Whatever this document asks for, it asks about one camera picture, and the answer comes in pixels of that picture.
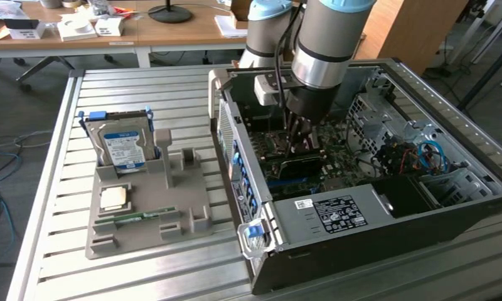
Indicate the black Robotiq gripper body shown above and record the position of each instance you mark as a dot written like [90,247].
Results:
[312,103]

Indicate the black graphics card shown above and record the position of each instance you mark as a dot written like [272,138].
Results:
[301,167]

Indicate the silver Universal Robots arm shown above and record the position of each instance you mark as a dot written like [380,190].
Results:
[323,47]

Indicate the CPU socket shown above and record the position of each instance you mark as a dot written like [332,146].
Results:
[276,141]

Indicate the installed black RAM stick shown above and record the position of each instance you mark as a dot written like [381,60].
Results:
[272,158]

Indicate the green motherboard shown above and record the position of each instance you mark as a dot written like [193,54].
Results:
[344,156]

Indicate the silver drive cage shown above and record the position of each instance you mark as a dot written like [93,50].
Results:
[373,125]

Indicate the blue expansion slot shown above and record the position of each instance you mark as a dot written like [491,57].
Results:
[293,182]

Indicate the grey power supply unit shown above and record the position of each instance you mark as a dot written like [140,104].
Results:
[301,225]

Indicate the white paper stack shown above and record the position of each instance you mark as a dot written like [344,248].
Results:
[230,28]

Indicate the blue case latch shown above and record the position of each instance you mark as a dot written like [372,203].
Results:
[253,232]

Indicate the brown cardboard box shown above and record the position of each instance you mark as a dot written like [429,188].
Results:
[240,9]

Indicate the wooden cabinet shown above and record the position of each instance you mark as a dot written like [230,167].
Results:
[423,31]

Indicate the grey plastic parts rack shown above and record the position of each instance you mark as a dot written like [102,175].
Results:
[150,188]

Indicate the wooden office desk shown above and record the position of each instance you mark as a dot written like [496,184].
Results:
[46,45]
[172,31]

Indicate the black open PC case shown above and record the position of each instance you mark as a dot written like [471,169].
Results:
[360,257]

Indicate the green RAM stick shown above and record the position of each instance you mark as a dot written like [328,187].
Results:
[146,215]

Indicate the black round lamp base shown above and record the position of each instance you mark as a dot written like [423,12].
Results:
[170,15]

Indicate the square CPU chip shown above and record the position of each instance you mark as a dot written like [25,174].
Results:
[115,199]

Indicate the orange red paper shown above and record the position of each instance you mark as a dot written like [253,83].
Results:
[123,12]

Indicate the small white labelled box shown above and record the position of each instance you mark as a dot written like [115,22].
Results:
[109,28]

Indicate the white flat cardboard box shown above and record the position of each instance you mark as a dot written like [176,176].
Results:
[73,36]

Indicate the white tape roll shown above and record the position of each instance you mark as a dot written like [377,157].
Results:
[79,25]

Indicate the grey metal cup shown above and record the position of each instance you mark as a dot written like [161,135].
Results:
[51,3]

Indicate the white box with black top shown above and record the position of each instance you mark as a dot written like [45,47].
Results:
[25,33]

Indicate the clear plastic bag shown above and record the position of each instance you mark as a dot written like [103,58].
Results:
[5,11]

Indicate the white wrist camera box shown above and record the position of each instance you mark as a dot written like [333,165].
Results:
[266,91]

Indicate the hard disk with blue bracket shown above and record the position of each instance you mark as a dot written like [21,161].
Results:
[123,147]

